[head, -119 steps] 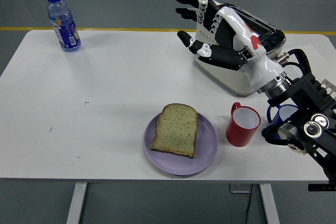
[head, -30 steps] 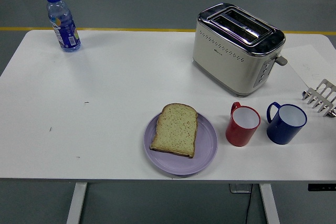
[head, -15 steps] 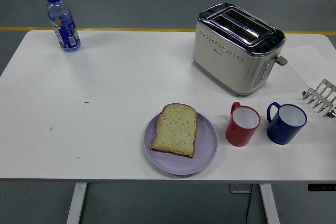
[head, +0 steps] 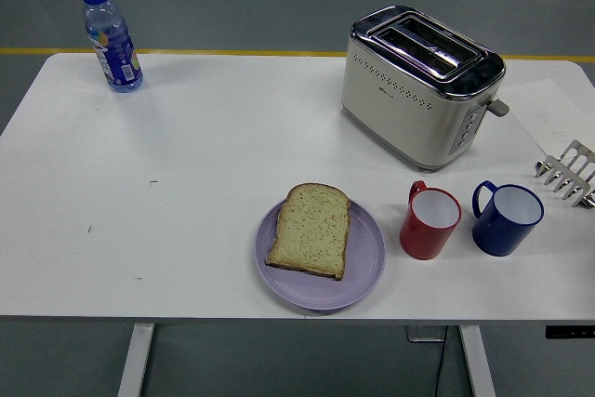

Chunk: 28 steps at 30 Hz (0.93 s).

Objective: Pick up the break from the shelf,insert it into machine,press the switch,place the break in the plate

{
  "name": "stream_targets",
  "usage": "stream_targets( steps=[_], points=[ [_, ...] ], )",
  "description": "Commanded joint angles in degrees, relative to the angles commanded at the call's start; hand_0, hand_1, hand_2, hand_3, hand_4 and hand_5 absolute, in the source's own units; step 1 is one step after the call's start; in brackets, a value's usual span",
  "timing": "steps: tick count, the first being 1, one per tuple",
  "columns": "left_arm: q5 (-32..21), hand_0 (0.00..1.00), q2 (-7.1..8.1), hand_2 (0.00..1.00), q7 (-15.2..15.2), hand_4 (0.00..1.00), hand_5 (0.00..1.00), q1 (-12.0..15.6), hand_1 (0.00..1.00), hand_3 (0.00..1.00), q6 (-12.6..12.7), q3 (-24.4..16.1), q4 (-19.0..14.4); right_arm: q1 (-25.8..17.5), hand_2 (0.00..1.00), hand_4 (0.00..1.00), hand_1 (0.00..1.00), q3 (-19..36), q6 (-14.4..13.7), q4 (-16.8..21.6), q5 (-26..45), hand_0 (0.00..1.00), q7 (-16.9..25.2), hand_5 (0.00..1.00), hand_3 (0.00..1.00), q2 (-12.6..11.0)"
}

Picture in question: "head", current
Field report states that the clear water bottle blue cap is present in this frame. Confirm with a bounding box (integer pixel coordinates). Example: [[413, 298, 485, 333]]
[[80, 0, 144, 94]]

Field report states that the purple round plate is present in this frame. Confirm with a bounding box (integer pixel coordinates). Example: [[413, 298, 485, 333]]
[[254, 198, 387, 312]]

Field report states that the black cable under table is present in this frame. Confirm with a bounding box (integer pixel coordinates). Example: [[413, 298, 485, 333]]
[[431, 325, 448, 397]]

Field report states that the silver metal toast rack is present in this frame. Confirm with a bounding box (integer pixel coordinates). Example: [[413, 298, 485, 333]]
[[534, 139, 595, 208]]

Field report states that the black table control panel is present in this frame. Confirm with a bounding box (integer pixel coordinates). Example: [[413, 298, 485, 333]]
[[545, 324, 595, 340]]

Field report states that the blue mug white inside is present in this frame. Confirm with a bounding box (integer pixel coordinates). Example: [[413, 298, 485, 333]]
[[471, 179, 545, 258]]

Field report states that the cream chrome two-slot toaster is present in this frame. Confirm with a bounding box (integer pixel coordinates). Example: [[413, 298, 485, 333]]
[[340, 5, 511, 173]]

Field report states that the red mug white inside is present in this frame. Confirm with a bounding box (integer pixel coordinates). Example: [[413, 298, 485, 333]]
[[399, 179, 464, 261]]

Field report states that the clear plastic bracket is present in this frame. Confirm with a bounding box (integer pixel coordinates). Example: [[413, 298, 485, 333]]
[[406, 324, 447, 343]]

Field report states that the brown bread slice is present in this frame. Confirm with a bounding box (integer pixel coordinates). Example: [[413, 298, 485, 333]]
[[264, 182, 352, 282]]

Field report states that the white table leg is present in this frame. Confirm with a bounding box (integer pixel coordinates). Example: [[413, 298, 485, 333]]
[[457, 324, 497, 397], [115, 323, 155, 397]]

